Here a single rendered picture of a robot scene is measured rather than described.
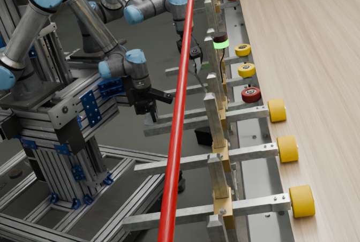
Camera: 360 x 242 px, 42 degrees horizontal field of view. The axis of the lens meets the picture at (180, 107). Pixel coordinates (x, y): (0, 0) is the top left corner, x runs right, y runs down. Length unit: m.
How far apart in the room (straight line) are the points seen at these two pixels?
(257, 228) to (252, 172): 0.33
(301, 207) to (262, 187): 0.62
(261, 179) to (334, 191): 0.58
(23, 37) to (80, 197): 1.13
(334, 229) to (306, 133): 0.46
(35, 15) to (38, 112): 0.48
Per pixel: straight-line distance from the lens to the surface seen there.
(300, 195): 1.27
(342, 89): 1.89
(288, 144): 1.47
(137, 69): 1.88
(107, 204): 2.72
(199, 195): 2.90
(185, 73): 0.39
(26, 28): 1.90
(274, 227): 1.71
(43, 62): 2.35
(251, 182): 1.91
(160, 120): 2.00
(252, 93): 1.92
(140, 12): 1.85
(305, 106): 1.80
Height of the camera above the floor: 1.80
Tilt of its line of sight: 27 degrees down
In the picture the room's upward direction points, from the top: 15 degrees counter-clockwise
